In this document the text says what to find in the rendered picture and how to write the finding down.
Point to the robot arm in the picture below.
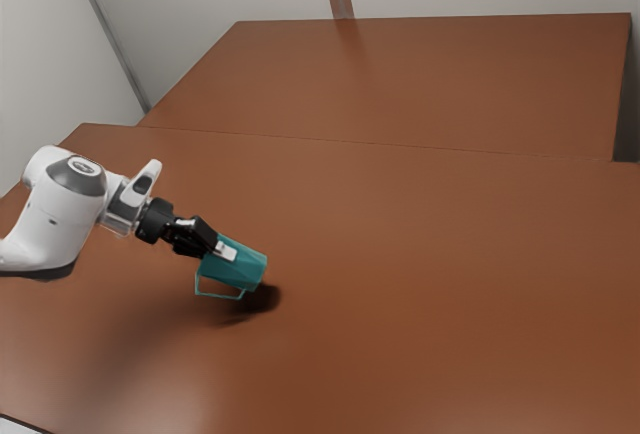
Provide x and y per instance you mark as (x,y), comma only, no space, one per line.
(55,214)

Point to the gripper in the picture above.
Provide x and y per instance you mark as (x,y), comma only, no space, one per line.
(159,226)

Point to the teal faceted mug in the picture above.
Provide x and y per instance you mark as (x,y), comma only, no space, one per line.
(239,270)

